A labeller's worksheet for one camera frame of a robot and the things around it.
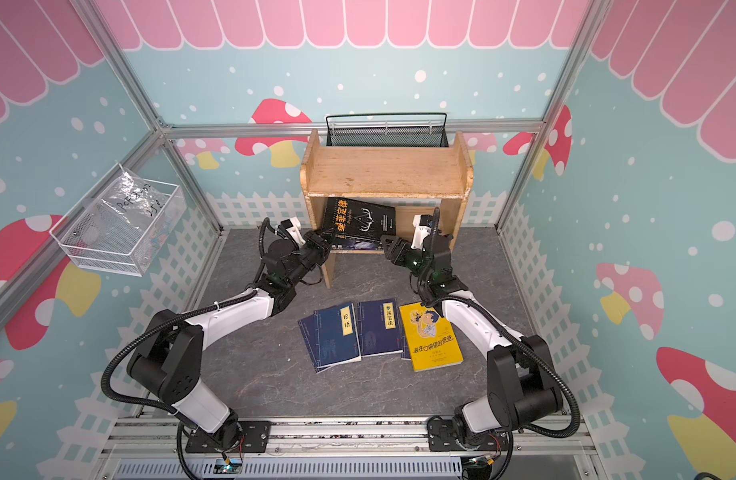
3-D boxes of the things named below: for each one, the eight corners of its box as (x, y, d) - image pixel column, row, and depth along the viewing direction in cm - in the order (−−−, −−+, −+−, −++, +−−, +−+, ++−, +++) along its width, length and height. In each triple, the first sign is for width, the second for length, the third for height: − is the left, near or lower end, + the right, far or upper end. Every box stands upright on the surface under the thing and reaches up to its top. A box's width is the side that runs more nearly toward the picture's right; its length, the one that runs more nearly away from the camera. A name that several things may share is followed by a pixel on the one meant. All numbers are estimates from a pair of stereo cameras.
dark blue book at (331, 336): (307, 375, 86) (305, 371, 83) (300, 319, 97) (297, 314, 95) (367, 358, 89) (367, 354, 86) (353, 306, 100) (352, 300, 98)
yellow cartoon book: (413, 372, 86) (414, 369, 84) (397, 311, 99) (397, 306, 97) (461, 363, 88) (463, 359, 86) (439, 303, 101) (441, 298, 98)
